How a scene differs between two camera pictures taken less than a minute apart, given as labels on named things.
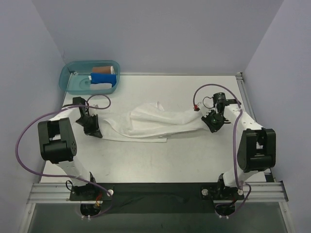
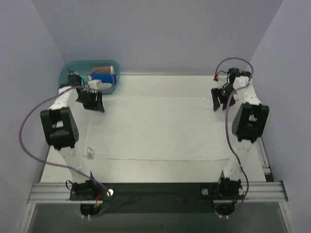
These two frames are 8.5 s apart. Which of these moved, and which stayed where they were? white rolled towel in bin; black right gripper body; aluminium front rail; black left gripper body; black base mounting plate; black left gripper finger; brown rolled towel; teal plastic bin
Moved: black left gripper body; black right gripper body; black left gripper finger
Stayed: white rolled towel in bin; teal plastic bin; black base mounting plate; brown rolled towel; aluminium front rail
